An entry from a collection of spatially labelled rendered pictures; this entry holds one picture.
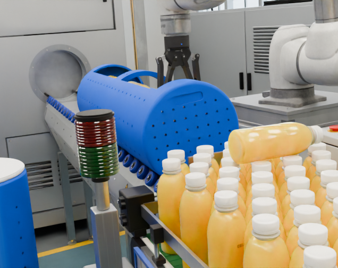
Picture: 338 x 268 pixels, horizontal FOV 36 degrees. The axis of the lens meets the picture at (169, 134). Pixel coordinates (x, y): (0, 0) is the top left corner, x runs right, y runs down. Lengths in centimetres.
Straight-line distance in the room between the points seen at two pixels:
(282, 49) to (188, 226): 98
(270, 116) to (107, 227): 107
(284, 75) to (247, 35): 177
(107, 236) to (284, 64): 112
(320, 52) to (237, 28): 202
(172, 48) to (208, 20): 246
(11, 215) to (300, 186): 76
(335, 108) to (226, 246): 110
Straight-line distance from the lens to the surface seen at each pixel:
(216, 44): 390
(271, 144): 104
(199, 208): 97
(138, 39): 276
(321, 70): 170
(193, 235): 99
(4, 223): 138
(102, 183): 83
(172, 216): 109
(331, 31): 168
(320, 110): 184
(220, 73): 389
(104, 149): 80
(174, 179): 108
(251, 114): 190
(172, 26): 152
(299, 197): 86
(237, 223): 87
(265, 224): 75
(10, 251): 141
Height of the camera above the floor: 139
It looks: 12 degrees down
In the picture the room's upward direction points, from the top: 4 degrees counter-clockwise
